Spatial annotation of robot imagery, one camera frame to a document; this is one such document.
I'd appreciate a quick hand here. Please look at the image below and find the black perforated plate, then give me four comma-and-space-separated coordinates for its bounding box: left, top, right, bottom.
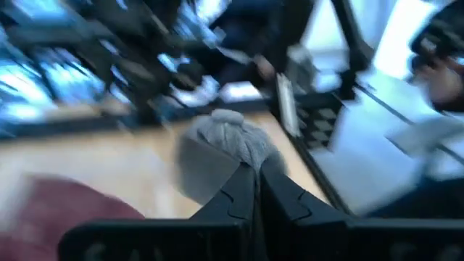
296, 92, 344, 150

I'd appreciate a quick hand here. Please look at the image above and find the silver metal bracket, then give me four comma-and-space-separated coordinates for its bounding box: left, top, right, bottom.
275, 72, 302, 138

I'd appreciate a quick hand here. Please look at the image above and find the person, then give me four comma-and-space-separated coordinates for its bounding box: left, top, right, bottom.
210, 0, 315, 90
409, 0, 464, 113

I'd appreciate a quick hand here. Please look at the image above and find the maroon baseball cap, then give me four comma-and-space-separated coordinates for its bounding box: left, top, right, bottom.
0, 175, 146, 261

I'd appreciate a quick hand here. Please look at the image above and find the grey baseball cap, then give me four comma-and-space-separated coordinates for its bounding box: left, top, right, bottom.
173, 108, 289, 206

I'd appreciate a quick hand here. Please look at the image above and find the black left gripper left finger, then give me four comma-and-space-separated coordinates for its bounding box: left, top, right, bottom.
57, 162, 259, 261

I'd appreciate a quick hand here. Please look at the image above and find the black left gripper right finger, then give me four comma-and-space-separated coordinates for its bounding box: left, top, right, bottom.
259, 159, 464, 261

